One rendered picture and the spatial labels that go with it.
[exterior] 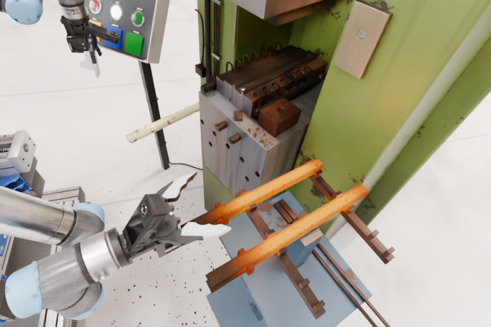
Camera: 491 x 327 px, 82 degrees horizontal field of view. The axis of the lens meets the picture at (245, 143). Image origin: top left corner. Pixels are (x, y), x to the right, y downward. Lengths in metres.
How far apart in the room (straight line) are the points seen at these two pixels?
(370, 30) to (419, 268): 1.55
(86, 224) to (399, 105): 0.78
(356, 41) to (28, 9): 0.85
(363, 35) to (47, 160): 2.07
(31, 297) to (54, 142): 1.91
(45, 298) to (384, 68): 0.82
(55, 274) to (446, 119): 1.26
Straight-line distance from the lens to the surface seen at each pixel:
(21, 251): 1.74
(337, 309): 0.93
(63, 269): 0.56
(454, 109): 1.28
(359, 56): 0.80
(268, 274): 0.91
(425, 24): 0.74
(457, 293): 2.10
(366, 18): 0.77
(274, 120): 0.92
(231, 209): 0.67
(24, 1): 0.98
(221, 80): 1.06
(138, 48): 1.22
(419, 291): 1.98
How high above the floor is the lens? 1.60
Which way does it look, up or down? 48 degrees down
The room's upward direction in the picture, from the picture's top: 7 degrees clockwise
